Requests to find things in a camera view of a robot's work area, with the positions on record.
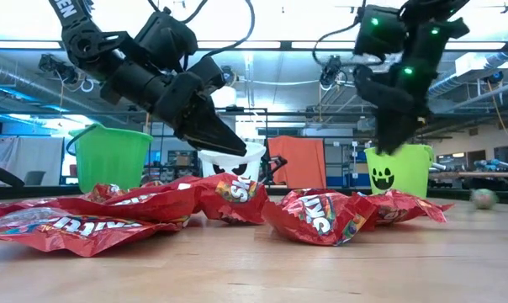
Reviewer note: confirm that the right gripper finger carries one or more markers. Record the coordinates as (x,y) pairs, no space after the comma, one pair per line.
(409,128)
(386,134)

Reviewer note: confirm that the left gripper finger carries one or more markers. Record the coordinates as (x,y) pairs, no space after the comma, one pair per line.
(203,143)
(214,126)

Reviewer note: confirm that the red Skittles candy pack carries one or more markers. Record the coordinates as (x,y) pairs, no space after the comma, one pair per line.
(317,219)
(104,192)
(90,237)
(233,198)
(153,204)
(401,208)

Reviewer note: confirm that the green lollipop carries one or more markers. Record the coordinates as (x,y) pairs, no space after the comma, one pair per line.
(484,198)

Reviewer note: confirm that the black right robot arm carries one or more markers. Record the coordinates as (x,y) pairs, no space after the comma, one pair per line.
(447,31)

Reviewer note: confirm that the black metal shelf rack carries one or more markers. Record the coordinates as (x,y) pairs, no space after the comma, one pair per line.
(237,108)

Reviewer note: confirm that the white cylinder tank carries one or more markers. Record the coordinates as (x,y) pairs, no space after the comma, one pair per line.
(225,97)

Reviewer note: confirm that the lime green jack-o-lantern bucket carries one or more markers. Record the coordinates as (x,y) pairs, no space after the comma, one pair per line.
(405,177)

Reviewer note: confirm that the white jack-o-lantern bucket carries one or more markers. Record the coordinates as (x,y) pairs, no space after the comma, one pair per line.
(254,162)

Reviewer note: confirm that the blue white cabinet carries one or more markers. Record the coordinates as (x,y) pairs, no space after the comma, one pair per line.
(342,181)

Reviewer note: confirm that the white ceiling unit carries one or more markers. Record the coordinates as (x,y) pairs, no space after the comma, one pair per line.
(472,63)

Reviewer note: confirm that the dark green plastic bucket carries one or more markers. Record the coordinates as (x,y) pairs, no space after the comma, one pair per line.
(111,164)

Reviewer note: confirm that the orange cloth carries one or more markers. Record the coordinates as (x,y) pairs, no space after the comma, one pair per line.
(300,162)

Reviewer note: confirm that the blue rolled mats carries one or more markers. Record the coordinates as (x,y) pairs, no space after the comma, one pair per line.
(495,164)

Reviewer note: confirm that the grey chair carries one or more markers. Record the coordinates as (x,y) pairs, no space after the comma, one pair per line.
(34,177)

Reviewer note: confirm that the white cloth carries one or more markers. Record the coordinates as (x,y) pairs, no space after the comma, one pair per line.
(10,160)

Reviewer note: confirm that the black hanging camera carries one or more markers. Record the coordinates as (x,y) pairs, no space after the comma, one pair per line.
(331,69)
(229,76)
(58,67)

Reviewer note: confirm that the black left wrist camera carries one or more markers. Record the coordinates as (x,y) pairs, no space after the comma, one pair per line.
(165,40)

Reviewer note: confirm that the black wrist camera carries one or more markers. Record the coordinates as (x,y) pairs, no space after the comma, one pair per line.
(165,40)
(380,38)

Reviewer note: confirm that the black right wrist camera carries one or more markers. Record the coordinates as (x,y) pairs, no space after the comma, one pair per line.
(380,38)

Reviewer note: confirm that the long silver air duct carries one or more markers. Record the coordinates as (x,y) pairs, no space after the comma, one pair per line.
(460,80)

